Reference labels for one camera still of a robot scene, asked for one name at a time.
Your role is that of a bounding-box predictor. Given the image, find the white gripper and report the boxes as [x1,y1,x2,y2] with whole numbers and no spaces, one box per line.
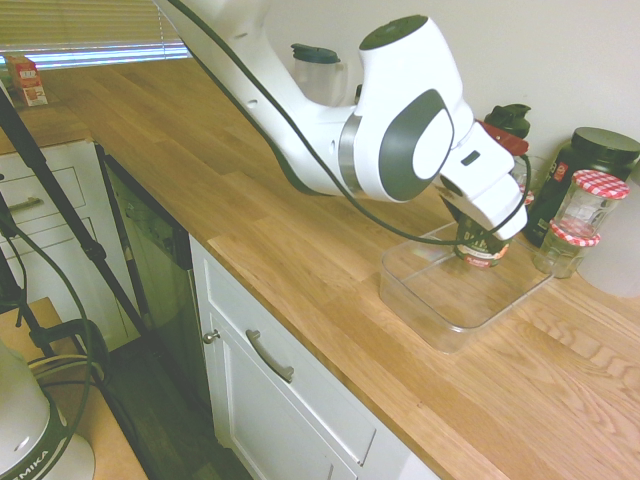
[438,169,530,242]

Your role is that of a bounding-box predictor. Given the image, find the dark cereal cup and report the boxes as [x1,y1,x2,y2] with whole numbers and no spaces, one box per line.
[451,213,512,272]

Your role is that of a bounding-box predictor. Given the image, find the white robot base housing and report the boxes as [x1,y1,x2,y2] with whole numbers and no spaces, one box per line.
[0,339,96,480]

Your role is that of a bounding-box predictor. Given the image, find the clear plastic rectangular container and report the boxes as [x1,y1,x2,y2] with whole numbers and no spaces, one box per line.
[378,219,555,355]

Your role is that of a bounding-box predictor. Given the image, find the black shaker bottle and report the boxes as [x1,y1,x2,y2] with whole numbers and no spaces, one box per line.
[483,103,532,142]

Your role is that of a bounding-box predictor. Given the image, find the small jar red gingham lid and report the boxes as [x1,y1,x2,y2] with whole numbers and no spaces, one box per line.
[532,219,601,280]

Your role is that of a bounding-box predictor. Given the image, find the large jar red gingham lid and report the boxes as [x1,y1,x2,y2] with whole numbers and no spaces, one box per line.
[558,169,631,237]

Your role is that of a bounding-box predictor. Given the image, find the black supplement tub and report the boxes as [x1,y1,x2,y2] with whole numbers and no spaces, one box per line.
[523,126,640,249]

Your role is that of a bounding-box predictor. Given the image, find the clear pitcher with dark lid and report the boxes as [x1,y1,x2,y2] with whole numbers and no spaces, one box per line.
[290,43,347,109]

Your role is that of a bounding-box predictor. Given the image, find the white cabinet drawer front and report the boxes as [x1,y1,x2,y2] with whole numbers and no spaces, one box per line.
[197,254,379,466]

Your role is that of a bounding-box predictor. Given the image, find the dark dishwasher front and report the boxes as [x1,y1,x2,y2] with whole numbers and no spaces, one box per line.
[94,144,194,351]

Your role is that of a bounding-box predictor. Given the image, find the white drawer cabinet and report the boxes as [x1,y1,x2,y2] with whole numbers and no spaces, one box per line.
[0,139,141,351]

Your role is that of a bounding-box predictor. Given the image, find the white window blinds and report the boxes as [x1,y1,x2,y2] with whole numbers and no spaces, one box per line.
[0,0,189,70]

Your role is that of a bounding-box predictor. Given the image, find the light wooden base board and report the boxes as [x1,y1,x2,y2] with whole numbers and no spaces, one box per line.
[0,297,149,480]

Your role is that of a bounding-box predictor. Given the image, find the silver cabinet drawer pull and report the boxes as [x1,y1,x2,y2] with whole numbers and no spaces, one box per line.
[3,196,45,215]

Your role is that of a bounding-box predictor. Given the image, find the small red cardboard box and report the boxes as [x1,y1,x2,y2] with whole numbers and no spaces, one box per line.
[3,54,49,108]

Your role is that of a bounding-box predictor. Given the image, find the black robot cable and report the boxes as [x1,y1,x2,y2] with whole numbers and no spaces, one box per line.
[167,0,534,245]

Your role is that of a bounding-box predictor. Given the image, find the silver drawer bar handle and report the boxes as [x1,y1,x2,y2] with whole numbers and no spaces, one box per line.
[244,329,295,384]

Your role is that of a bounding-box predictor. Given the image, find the black camera tripod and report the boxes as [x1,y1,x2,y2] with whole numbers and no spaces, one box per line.
[0,79,166,361]

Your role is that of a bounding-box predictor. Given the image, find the bundle of floor cables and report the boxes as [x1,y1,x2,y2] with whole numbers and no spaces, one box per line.
[27,319,114,396]

